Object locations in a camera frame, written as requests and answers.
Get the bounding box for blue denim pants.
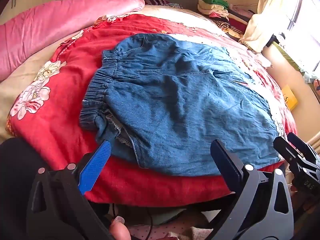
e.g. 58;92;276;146
79;34;285;177

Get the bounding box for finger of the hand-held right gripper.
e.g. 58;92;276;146
287;132;320;163
273;137;300;167

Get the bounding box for window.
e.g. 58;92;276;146
282;0;320;65

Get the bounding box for yellow box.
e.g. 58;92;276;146
281;85;299;111

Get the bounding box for pink quilt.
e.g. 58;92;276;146
0;0;145;82

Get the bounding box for cream curtain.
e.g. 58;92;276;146
239;0;303;53

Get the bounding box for red floral blanket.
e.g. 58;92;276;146
5;14;298;208

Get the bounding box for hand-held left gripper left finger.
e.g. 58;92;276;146
26;140;113;240

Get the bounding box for stack of folded clothes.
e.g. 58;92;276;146
197;0;255;40

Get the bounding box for black cable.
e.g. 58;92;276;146
110;204;154;240

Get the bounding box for person's left hand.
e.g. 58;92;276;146
109;216;132;240

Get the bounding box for pink dotted cloth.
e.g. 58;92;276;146
127;220;208;240

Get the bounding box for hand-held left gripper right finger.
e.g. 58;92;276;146
210;139;294;240

